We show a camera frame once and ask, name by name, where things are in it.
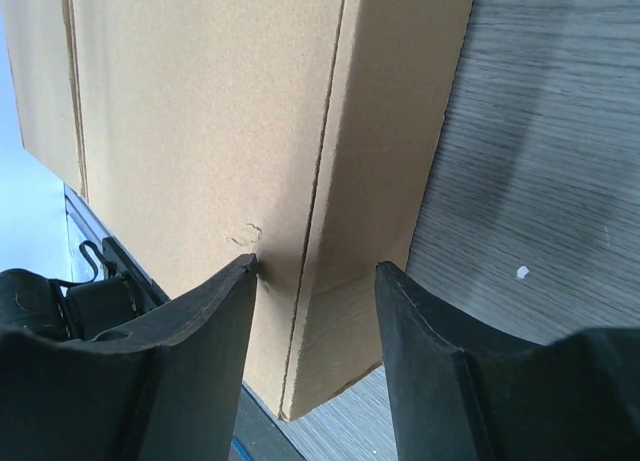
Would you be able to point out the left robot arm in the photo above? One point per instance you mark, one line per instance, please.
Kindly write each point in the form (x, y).
(61, 310)

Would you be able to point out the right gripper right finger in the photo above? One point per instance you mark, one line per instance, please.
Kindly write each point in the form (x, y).
(460, 389)

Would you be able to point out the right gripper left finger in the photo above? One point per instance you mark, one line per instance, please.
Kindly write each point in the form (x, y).
(164, 386)

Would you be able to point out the brown cardboard sheet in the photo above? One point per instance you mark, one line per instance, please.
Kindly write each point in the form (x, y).
(301, 130)

